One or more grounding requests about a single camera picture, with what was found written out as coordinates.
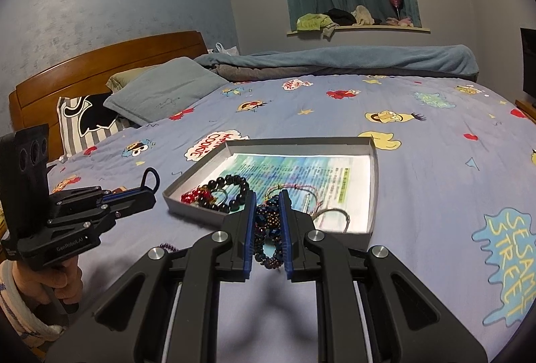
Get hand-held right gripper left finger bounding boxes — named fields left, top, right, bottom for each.
left=44, top=191, right=257, bottom=363

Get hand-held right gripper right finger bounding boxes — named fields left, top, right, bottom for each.
left=279, top=189, right=488, bottom=363

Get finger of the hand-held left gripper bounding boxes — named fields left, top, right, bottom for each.
left=50, top=185, right=145, bottom=207
left=47, top=191, right=157, bottom=230

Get blue bead bracelet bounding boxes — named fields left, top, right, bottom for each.
left=253, top=196, right=285, bottom=268

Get black hair tie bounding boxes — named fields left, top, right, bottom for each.
left=140, top=167, right=161, bottom=194

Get pink cord bracelet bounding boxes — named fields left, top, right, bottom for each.
left=268, top=184, right=321, bottom=215

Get grey cardboard box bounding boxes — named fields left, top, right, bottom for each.
left=162, top=137, right=380, bottom=250

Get silver metal bangle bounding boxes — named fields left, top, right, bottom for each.
left=312, top=207, right=351, bottom=233

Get red bead bracelet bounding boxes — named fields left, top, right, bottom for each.
left=181, top=187, right=210, bottom=205

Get large black bead bracelet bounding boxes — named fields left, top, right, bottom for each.
left=197, top=174, right=251, bottom=214

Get person's left forearm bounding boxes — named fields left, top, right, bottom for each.
left=0, top=260, right=65, bottom=347

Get person's left hand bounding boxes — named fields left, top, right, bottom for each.
left=12, top=260, right=84, bottom=305

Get striped black and white pillow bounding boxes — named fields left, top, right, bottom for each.
left=56, top=93, right=126, bottom=158

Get printed paper sheet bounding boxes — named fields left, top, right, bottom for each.
left=180, top=153, right=373, bottom=236

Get grey-blue pillow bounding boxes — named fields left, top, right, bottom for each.
left=103, top=57, right=230, bottom=125

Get olive pillow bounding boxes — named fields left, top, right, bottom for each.
left=106, top=67, right=155, bottom=91

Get wooden headboard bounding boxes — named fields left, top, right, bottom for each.
left=9, top=31, right=209, bottom=160

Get dark grey blanket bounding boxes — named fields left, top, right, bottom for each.
left=213, top=64, right=480, bottom=81

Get blue blanket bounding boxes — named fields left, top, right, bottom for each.
left=193, top=44, right=480, bottom=75

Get green cloth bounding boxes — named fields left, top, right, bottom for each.
left=296, top=13, right=338, bottom=39

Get window sill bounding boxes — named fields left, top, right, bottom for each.
left=287, top=26, right=432, bottom=36

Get black clothes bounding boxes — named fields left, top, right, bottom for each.
left=324, top=8, right=356, bottom=26

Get cream clothes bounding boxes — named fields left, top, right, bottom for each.
left=351, top=5, right=375, bottom=26

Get pink soft toy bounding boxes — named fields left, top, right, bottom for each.
left=383, top=15, right=413, bottom=28

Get wooden television stand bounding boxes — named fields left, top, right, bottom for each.
left=515, top=98, right=536, bottom=123

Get black television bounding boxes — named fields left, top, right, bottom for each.
left=520, top=27, right=536, bottom=102

